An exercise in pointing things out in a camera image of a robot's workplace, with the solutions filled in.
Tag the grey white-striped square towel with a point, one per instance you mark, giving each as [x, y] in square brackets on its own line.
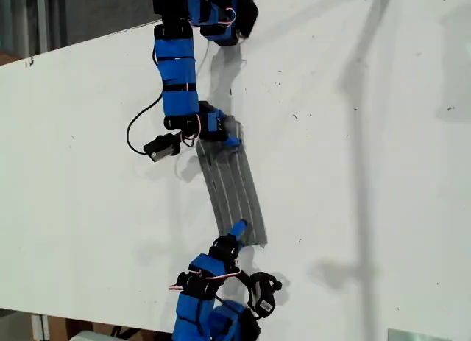
[235, 193]

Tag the camera black stalk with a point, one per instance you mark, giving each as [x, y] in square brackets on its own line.
[244, 275]
[184, 136]

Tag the white plastic object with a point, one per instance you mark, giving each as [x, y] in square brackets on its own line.
[90, 336]

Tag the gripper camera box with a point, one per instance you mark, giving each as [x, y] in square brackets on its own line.
[265, 293]
[160, 149]

